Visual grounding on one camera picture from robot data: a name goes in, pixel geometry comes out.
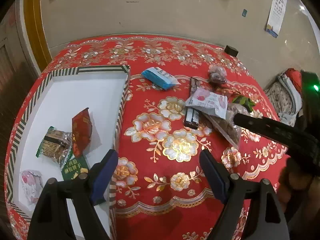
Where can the clear bag dark dates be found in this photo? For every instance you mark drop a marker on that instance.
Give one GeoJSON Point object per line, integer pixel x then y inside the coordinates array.
{"type": "Point", "coordinates": [217, 74]}

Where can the small black box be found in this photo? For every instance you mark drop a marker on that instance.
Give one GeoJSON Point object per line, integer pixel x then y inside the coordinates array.
{"type": "Point", "coordinates": [231, 51]}

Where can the white pink snack packet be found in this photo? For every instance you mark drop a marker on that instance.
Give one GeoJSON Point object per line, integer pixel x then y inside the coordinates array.
{"type": "Point", "coordinates": [210, 103]}

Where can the dark green cracker packet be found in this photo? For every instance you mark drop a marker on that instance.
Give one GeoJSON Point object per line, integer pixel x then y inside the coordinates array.
{"type": "Point", "coordinates": [74, 167]}

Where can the pink strawberry rice snack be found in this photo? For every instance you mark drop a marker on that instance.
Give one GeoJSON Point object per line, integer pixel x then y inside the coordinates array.
{"type": "Point", "coordinates": [32, 185]}

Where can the clear bag brown snacks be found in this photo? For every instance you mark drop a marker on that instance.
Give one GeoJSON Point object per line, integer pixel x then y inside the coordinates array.
{"type": "Point", "coordinates": [226, 127]}

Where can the striped white tray box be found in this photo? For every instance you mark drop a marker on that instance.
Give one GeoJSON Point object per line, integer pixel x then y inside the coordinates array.
{"type": "Point", "coordinates": [52, 102]}

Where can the operator hand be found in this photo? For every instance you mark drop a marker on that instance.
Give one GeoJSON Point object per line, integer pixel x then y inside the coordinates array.
{"type": "Point", "coordinates": [298, 190]}

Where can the red cushion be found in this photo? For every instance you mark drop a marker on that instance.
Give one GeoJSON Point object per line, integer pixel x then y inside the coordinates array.
{"type": "Point", "coordinates": [295, 77]}

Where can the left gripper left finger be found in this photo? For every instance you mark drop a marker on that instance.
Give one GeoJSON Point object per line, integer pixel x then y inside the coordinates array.
{"type": "Point", "coordinates": [51, 219]}

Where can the dark chocolate bar wrapper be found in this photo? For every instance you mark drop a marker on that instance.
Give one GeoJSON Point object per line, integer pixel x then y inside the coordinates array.
{"type": "Point", "coordinates": [192, 115]}

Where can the red gold snack packet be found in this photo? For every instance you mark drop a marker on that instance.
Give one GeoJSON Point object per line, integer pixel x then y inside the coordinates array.
{"type": "Point", "coordinates": [81, 132]}

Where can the white blue wall poster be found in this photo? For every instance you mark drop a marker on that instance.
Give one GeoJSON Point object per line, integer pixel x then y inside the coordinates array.
{"type": "Point", "coordinates": [276, 16]}

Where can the red green foil packet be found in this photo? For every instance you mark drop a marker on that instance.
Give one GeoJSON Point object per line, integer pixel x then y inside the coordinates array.
{"type": "Point", "coordinates": [234, 96]}

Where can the clear green biscuit packet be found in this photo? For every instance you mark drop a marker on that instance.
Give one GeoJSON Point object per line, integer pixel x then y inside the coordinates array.
{"type": "Point", "coordinates": [56, 145]}

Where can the blue white snack packet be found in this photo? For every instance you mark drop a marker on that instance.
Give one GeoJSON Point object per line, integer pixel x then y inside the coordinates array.
{"type": "Point", "coordinates": [160, 78]}

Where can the red floral tablecloth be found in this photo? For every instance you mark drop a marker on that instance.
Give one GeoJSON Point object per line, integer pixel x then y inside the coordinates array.
{"type": "Point", "coordinates": [159, 190]}

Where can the small blue wall sticker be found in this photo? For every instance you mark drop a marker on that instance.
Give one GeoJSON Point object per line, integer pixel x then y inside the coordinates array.
{"type": "Point", "coordinates": [244, 13]}

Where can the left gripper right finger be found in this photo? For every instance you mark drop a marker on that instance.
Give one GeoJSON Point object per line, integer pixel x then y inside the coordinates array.
{"type": "Point", "coordinates": [265, 219]}

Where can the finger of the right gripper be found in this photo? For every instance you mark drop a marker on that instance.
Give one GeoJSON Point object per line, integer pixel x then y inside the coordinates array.
{"type": "Point", "coordinates": [275, 131]}

